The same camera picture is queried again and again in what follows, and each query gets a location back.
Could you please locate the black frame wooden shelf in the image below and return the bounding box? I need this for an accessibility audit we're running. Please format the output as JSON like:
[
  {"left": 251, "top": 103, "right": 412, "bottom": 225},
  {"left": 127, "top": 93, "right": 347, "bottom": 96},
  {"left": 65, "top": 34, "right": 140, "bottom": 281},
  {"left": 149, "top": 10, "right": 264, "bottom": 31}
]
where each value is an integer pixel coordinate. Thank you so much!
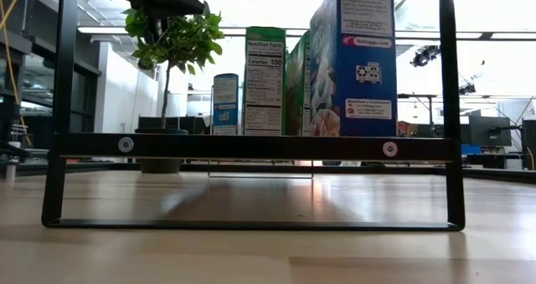
[{"left": 40, "top": 0, "right": 466, "bottom": 234}]

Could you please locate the green Apple Jacks cereal box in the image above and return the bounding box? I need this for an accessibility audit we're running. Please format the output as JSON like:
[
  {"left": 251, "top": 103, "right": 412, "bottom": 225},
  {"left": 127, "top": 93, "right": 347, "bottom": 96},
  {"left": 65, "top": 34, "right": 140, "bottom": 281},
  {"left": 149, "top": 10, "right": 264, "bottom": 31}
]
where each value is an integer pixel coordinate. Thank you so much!
[
  {"left": 241, "top": 25, "right": 288, "bottom": 137},
  {"left": 286, "top": 29, "right": 312, "bottom": 137}
]

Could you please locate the black ceiling spotlight cluster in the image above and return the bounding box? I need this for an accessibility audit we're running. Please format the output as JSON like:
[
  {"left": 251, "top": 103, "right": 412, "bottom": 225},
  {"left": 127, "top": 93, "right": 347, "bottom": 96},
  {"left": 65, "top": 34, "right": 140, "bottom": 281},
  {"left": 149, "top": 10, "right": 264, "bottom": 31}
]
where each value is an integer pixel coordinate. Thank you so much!
[{"left": 409, "top": 44, "right": 441, "bottom": 69}]

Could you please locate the blue Frosted Flakes cereal box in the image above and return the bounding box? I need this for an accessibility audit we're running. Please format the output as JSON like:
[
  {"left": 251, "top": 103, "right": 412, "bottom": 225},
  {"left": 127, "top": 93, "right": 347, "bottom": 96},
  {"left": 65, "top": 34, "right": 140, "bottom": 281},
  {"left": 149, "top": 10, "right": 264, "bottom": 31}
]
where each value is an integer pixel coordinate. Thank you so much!
[{"left": 308, "top": 0, "right": 399, "bottom": 137}]

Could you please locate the black computer monitor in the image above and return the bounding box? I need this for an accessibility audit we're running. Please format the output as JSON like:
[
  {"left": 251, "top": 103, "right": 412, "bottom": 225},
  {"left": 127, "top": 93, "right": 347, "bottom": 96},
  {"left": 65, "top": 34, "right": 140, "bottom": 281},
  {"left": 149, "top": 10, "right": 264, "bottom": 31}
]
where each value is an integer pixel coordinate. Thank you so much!
[{"left": 467, "top": 115, "right": 513, "bottom": 148}]

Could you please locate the blue Rice Krispies cereal box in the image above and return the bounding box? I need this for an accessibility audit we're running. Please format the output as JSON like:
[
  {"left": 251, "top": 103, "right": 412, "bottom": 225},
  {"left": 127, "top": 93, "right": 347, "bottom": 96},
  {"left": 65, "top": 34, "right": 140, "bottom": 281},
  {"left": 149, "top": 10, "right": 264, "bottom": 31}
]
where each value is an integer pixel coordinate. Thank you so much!
[{"left": 212, "top": 73, "right": 240, "bottom": 137}]

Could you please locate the black background cabinet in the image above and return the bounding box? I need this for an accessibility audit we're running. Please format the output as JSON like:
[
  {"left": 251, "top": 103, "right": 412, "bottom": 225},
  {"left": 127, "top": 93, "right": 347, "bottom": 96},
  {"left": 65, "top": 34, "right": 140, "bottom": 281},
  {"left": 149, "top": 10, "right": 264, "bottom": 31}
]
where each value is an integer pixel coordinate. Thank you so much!
[{"left": 520, "top": 119, "right": 536, "bottom": 171}]

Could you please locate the potted green artificial plant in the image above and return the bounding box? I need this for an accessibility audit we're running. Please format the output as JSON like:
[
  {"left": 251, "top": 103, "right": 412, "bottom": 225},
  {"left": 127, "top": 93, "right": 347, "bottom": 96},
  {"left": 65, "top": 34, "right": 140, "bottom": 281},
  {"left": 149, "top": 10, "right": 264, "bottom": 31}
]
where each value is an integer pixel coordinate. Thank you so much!
[{"left": 122, "top": 1, "right": 226, "bottom": 175}]

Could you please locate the black linear ceiling light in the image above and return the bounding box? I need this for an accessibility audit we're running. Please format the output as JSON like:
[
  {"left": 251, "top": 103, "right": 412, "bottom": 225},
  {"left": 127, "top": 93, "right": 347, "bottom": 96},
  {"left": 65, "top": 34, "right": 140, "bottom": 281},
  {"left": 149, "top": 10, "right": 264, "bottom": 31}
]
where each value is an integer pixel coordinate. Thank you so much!
[{"left": 77, "top": 25, "right": 536, "bottom": 41}]

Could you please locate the yellow cable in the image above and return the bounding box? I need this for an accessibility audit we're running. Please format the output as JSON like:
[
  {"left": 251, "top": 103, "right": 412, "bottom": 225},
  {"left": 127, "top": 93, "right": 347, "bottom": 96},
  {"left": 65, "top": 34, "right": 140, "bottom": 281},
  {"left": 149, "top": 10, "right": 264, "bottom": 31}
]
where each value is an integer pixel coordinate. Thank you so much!
[{"left": 0, "top": 0, "right": 34, "bottom": 147}]

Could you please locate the black aluminium rig frame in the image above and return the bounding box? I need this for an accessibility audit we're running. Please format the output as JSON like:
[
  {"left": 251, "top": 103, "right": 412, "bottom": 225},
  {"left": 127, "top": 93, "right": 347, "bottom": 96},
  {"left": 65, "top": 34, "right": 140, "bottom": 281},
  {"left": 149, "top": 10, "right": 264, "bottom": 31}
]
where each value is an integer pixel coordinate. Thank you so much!
[{"left": 16, "top": 161, "right": 536, "bottom": 185}]

